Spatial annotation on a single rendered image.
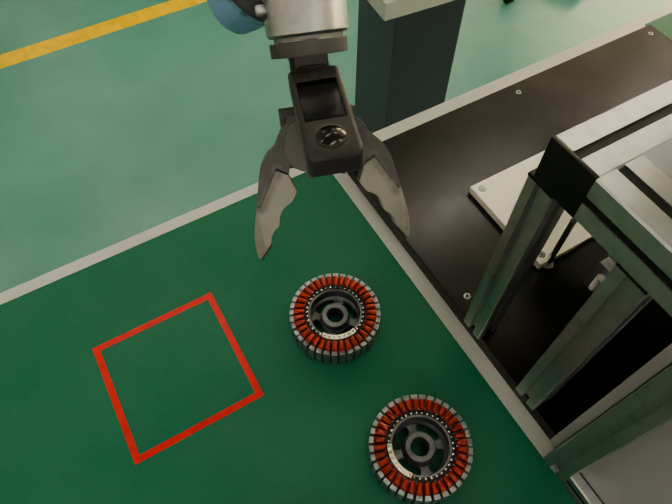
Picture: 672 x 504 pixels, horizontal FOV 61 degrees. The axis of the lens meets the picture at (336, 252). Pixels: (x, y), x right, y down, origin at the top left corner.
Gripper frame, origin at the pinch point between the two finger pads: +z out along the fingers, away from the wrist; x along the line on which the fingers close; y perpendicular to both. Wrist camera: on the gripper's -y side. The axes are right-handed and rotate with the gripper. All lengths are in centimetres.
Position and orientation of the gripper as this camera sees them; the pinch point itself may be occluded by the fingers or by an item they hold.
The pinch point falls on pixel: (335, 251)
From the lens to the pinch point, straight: 56.5
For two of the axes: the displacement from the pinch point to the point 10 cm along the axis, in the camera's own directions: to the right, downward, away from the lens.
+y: -1.3, -3.4, 9.3
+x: -9.8, 1.5, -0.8
